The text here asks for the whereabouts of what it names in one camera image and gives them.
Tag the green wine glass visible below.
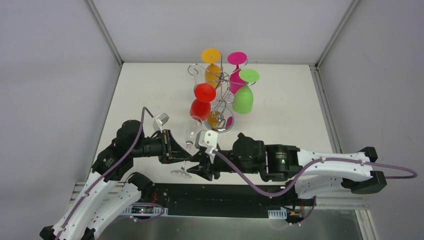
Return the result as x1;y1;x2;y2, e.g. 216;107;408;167
232;68;260;114

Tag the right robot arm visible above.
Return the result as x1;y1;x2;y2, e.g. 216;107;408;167
187;131;387;205

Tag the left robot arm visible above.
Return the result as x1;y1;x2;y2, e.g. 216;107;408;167
39;120;192;240

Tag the chrome wine glass rack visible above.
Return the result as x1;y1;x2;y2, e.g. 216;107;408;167
187;60;249;134

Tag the red wine glass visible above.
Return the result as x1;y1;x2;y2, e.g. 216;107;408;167
189;83;216;121

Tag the orange wine glass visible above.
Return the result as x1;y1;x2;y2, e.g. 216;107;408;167
201;48;222;89

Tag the magenta wine glass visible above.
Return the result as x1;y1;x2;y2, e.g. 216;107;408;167
227;51;248;95

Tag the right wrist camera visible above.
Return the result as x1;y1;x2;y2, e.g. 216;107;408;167
194;130;218;157

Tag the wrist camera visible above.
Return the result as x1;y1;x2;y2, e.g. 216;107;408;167
152;113;170;132
194;130;218;157

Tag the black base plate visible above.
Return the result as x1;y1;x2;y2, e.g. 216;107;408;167
140;183;314;219

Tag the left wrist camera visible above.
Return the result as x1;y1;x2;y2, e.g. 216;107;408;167
152;113;170;132

